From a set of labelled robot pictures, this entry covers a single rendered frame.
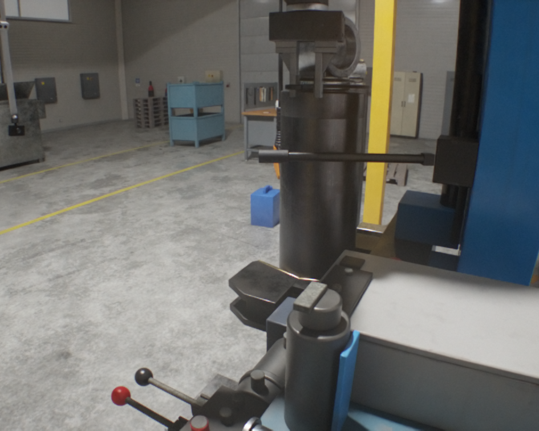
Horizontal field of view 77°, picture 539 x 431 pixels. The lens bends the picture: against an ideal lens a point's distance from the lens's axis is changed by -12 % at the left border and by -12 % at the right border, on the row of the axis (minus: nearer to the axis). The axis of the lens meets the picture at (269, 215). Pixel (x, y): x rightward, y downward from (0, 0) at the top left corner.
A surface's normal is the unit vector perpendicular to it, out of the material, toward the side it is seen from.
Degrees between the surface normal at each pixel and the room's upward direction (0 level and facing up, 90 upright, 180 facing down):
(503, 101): 90
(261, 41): 90
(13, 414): 0
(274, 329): 90
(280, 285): 0
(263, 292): 0
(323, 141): 90
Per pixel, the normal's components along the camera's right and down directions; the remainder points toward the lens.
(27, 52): 0.88, 0.16
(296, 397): -0.64, 0.26
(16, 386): 0.00, -0.94
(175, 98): -0.43, 0.31
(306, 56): -0.71, 0.53
